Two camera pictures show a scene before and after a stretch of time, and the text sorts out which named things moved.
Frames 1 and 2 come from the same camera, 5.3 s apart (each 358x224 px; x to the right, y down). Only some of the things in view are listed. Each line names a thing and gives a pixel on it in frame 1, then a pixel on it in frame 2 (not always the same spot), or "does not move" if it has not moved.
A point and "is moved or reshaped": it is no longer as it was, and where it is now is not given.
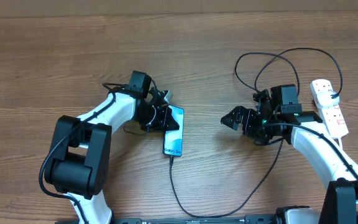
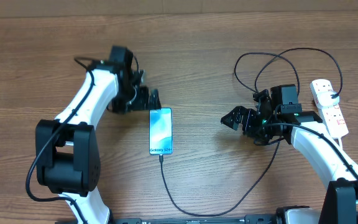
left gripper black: x=160 y=126 → x=142 y=102
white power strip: x=332 y=117 does not move
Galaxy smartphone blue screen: x=173 y=140 is moved or reshaped
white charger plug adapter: x=324 y=99 does not move
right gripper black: x=238 y=113 does not move
